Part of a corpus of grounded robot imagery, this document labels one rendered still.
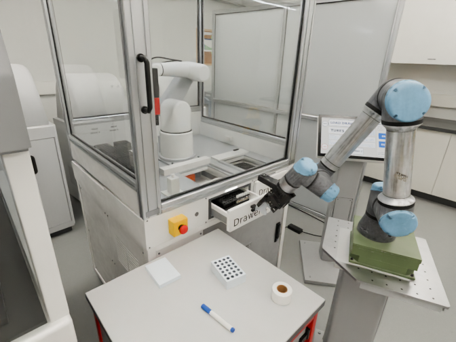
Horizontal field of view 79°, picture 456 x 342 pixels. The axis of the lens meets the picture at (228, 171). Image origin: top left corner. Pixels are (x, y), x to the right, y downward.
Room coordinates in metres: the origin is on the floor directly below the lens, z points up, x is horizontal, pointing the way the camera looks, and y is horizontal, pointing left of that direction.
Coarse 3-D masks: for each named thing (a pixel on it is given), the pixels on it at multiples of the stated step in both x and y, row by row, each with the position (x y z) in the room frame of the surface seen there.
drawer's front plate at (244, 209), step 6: (258, 198) 1.17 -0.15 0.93; (240, 204) 1.10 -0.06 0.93; (246, 204) 1.11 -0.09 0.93; (252, 204) 1.14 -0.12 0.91; (228, 210) 1.05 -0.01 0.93; (234, 210) 1.06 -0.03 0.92; (240, 210) 1.08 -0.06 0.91; (246, 210) 1.11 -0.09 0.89; (258, 210) 1.17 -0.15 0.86; (228, 216) 1.04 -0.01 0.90; (234, 216) 1.06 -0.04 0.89; (240, 216) 1.09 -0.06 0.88; (252, 216) 1.15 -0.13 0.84; (258, 216) 1.17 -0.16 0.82; (228, 222) 1.04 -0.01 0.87; (246, 222) 1.12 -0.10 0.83; (228, 228) 1.04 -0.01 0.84; (234, 228) 1.06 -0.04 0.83
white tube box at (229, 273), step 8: (224, 256) 0.90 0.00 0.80; (216, 264) 0.86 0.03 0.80; (224, 264) 0.86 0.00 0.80; (232, 264) 0.87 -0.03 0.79; (216, 272) 0.83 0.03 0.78; (224, 272) 0.82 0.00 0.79; (232, 272) 0.82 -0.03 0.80; (240, 272) 0.82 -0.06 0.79; (224, 280) 0.78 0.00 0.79; (232, 280) 0.78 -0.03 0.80; (240, 280) 0.80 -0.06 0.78
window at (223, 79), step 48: (192, 0) 1.11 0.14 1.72; (240, 0) 1.27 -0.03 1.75; (288, 0) 1.49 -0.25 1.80; (192, 48) 1.11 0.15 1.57; (240, 48) 1.28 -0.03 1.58; (288, 48) 1.52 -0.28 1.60; (192, 96) 1.11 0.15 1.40; (240, 96) 1.29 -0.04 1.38; (288, 96) 1.55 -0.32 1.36; (192, 144) 1.10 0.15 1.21; (240, 144) 1.30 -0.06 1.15
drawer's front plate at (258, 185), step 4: (280, 172) 1.50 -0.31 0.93; (284, 172) 1.52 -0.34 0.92; (272, 176) 1.44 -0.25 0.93; (276, 176) 1.47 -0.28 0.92; (280, 176) 1.50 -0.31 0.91; (256, 180) 1.37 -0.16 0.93; (256, 184) 1.35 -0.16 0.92; (260, 184) 1.37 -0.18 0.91; (264, 184) 1.39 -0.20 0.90; (256, 188) 1.35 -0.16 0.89; (260, 188) 1.37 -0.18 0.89; (264, 188) 1.40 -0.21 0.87; (256, 192) 1.35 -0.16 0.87; (260, 192) 1.37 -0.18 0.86; (264, 192) 1.40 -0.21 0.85
